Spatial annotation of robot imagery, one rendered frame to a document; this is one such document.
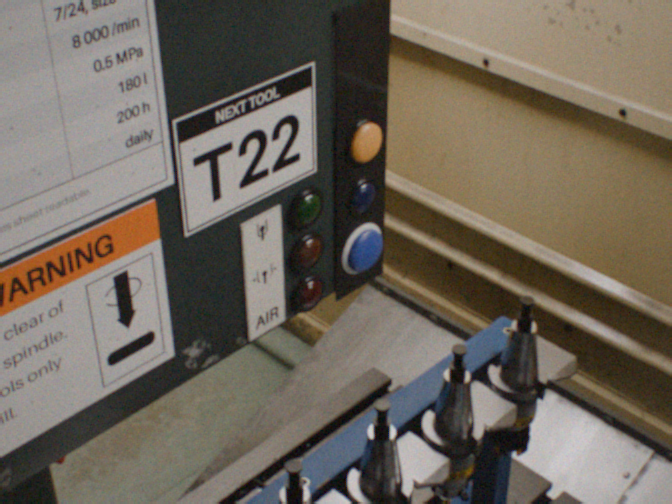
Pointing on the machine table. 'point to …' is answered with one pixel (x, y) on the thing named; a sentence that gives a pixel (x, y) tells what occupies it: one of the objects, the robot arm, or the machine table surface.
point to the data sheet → (77, 115)
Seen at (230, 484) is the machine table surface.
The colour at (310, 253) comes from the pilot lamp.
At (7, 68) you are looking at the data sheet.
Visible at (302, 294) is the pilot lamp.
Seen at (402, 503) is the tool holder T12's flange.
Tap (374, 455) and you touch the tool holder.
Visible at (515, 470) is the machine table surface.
